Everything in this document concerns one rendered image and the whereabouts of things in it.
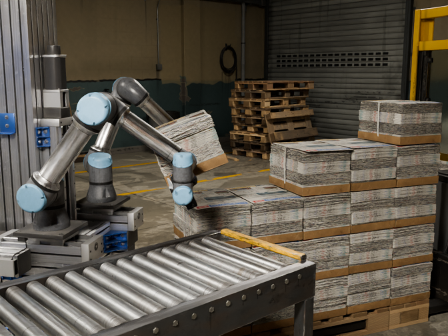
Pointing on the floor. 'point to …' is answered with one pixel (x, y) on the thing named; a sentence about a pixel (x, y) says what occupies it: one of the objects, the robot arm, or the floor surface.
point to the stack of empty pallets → (268, 98)
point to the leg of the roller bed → (304, 317)
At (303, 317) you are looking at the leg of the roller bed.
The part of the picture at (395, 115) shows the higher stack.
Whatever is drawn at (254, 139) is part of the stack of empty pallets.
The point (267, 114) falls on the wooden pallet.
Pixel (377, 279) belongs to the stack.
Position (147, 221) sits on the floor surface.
